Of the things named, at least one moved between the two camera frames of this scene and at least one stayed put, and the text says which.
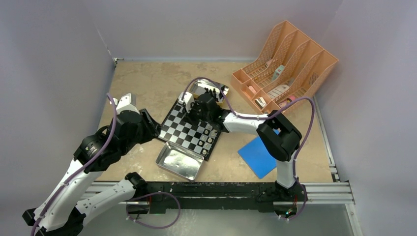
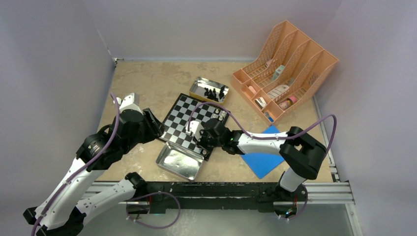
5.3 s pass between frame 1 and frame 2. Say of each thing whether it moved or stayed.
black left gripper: stayed
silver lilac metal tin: stayed
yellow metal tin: stayed
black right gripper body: moved
